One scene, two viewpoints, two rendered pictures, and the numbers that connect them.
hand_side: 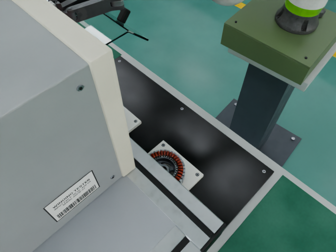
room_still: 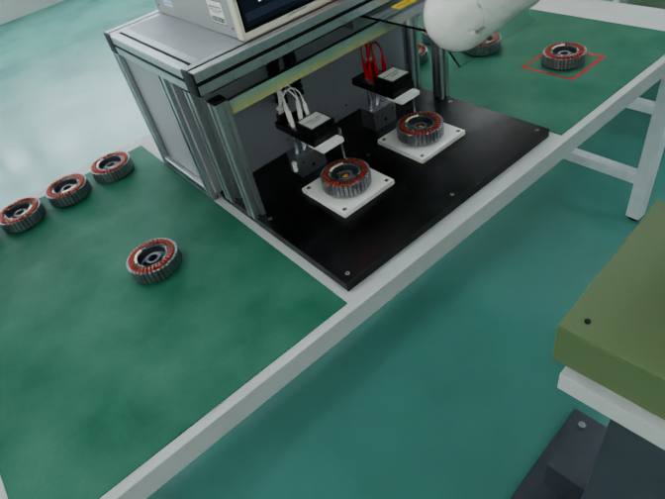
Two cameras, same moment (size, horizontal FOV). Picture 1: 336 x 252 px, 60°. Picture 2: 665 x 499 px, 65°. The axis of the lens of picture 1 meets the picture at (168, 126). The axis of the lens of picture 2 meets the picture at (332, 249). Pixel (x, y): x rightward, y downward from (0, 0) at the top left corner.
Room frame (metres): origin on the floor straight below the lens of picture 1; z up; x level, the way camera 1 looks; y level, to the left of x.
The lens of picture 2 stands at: (0.50, -0.94, 1.48)
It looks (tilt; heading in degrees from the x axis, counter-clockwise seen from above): 42 degrees down; 104
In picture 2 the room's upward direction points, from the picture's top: 14 degrees counter-clockwise
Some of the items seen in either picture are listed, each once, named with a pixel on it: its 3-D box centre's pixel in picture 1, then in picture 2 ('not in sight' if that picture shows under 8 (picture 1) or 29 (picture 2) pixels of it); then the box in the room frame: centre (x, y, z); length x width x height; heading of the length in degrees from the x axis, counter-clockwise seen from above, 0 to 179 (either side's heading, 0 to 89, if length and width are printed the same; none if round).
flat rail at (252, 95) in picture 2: not in sight; (339, 48); (0.34, 0.17, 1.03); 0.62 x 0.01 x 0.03; 45
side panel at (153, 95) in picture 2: not in sight; (168, 124); (-0.10, 0.15, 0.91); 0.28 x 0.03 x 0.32; 135
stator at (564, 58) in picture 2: not in sight; (563, 55); (0.91, 0.53, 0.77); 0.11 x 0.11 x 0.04
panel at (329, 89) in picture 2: not in sight; (307, 78); (0.24, 0.28, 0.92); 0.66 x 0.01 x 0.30; 45
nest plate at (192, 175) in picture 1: (163, 175); (347, 186); (0.33, 0.01, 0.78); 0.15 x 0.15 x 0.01; 45
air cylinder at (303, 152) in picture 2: not in sight; (307, 157); (0.23, 0.12, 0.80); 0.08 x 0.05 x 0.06; 45
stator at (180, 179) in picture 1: (162, 171); (345, 177); (0.33, 0.01, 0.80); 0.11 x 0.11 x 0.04
